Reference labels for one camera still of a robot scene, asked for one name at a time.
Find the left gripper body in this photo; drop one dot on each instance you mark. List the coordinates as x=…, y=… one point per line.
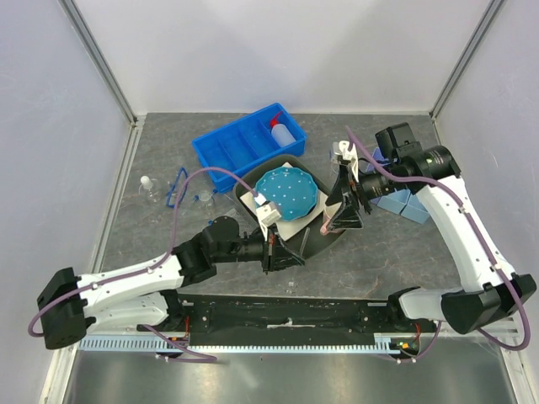
x=269, y=250

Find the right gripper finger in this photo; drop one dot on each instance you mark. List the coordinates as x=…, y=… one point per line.
x=348, y=216
x=340, y=188

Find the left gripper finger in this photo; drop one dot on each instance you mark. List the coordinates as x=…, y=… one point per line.
x=282, y=249
x=284, y=260

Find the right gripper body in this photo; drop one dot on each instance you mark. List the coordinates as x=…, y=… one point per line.
x=356, y=186

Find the glass stirring rod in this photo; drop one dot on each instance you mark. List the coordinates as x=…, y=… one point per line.
x=304, y=241

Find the white wash bottle red cap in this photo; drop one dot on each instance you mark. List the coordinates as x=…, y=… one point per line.
x=280, y=132

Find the glass flask with stopper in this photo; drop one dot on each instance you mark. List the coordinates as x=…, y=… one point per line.
x=150, y=189

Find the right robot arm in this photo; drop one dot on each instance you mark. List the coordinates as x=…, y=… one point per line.
x=489, y=289

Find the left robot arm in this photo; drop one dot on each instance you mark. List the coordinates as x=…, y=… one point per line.
x=69, y=305

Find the pink ceramic mug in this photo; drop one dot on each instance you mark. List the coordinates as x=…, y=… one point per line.
x=329, y=212

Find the clear acrylic tube rack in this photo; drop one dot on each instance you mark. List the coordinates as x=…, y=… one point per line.
x=239, y=214

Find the teal polka dot plate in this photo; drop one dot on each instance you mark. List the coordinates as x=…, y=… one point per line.
x=293, y=190

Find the dark green tray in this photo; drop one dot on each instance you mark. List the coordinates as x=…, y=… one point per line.
x=311, y=240

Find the light blue three-compartment box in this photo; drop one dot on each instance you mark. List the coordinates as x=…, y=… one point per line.
x=403, y=203

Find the glass jar with lid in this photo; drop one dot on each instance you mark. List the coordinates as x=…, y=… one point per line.
x=206, y=198

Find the blue divided storage bin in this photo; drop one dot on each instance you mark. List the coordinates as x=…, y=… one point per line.
x=246, y=143

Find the blue safety glasses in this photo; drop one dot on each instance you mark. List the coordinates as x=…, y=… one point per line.
x=173, y=188

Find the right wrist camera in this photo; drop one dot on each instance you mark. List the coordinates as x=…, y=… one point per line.
x=343, y=152

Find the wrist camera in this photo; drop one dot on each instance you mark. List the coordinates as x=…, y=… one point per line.
x=343, y=152
x=267, y=214

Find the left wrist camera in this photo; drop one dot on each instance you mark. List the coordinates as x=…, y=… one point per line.
x=267, y=214

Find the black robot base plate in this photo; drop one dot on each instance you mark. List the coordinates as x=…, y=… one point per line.
x=257, y=320

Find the right aluminium frame post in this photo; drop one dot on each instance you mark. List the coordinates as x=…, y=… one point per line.
x=465, y=58

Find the aluminium frame post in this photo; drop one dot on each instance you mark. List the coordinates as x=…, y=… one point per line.
x=465, y=58
x=91, y=45

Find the left aluminium frame post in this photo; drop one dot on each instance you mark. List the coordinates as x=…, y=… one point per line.
x=91, y=45

